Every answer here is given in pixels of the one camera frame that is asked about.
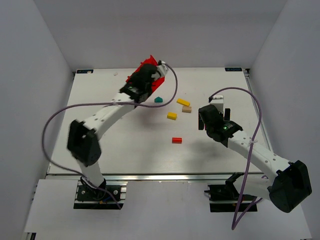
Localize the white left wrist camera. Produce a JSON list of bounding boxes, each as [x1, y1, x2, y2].
[[157, 60, 169, 78]]

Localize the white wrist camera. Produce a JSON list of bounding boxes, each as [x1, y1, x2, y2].
[[157, 60, 169, 78], [209, 95, 224, 113]]

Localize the red plastic bin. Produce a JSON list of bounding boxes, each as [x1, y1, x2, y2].
[[125, 55, 165, 93]]

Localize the red cylinder block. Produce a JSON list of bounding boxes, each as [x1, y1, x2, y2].
[[171, 137, 183, 144]]

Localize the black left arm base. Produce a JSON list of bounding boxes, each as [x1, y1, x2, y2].
[[73, 180, 127, 210]]

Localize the blue corner label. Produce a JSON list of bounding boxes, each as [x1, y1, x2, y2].
[[224, 67, 243, 72], [76, 69, 94, 74]]

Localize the yellow long block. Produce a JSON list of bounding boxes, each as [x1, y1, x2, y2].
[[176, 98, 190, 107]]

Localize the natural wood block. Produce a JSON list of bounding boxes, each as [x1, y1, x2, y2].
[[181, 106, 192, 113]]

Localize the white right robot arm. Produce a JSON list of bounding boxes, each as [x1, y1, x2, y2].
[[198, 104, 312, 213]]

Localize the blue right corner label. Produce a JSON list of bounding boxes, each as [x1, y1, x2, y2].
[[224, 67, 243, 72]]

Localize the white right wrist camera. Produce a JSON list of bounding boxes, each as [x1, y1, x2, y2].
[[209, 95, 224, 113]]

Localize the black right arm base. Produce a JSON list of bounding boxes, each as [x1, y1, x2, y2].
[[203, 172, 244, 213]]

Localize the yellow cube block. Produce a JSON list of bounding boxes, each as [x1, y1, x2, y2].
[[167, 112, 178, 120]]

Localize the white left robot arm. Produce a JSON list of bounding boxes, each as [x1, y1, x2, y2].
[[67, 63, 169, 188]]

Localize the teal house-shaped block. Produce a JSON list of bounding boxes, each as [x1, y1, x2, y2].
[[154, 97, 163, 103]]

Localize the blue left corner label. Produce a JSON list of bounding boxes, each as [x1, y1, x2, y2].
[[76, 69, 94, 74]]

